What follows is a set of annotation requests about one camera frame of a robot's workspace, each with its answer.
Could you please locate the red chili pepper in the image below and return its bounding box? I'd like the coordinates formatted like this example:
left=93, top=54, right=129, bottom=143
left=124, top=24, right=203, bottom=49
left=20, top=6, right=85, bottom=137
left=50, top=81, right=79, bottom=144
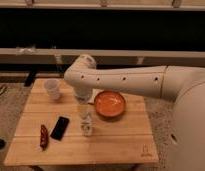
left=40, top=124, right=48, bottom=149

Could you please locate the small clear plastic bottle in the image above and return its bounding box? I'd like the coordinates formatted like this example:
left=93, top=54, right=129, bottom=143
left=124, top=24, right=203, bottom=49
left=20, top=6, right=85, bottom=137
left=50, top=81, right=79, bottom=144
left=81, top=115, right=92, bottom=136

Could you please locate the white paper cup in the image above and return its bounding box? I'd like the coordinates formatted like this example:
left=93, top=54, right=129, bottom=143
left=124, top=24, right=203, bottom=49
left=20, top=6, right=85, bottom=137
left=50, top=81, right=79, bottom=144
left=43, top=79, right=60, bottom=100

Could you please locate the wooden table board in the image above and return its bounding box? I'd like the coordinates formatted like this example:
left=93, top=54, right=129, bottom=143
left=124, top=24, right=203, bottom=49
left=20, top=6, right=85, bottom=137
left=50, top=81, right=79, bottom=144
left=4, top=79, right=158, bottom=166

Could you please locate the black phone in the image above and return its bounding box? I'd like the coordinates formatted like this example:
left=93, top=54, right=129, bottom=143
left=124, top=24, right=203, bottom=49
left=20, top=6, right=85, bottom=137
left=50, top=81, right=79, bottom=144
left=51, top=117, right=69, bottom=140

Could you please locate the grey metal rail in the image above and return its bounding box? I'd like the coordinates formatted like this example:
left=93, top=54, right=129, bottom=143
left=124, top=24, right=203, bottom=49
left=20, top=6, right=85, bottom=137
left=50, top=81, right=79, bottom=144
left=0, top=47, right=205, bottom=66

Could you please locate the black object at left edge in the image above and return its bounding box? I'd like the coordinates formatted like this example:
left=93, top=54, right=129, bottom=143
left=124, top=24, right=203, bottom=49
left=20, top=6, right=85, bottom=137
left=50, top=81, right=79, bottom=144
left=0, top=139, right=6, bottom=149

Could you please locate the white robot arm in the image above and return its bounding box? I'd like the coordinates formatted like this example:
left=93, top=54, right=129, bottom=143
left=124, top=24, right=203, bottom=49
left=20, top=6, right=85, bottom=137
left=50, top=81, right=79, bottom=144
left=64, top=54, right=205, bottom=171

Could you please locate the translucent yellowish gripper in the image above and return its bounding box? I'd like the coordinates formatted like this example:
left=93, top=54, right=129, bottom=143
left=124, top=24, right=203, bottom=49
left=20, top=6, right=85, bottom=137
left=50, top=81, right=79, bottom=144
left=76, top=97, right=91, bottom=119

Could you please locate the orange bowl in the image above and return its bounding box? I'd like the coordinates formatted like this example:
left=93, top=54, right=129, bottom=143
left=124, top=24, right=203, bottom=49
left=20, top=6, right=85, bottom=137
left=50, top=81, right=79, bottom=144
left=94, top=91, right=125, bottom=118

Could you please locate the beige sponge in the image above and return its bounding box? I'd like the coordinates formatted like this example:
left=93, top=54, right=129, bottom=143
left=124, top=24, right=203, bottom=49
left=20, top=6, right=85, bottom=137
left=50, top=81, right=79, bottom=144
left=88, top=95, right=95, bottom=104

